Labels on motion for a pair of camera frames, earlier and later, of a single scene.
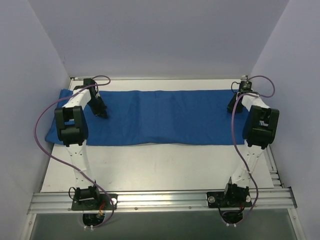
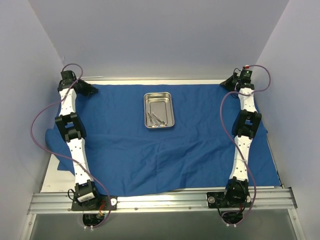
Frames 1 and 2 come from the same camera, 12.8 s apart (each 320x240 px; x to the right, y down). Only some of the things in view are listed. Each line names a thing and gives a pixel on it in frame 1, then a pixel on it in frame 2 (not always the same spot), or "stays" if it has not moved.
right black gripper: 235,105 to 229,82
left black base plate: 103,202 stays
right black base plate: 231,199 stays
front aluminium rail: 262,198 stays
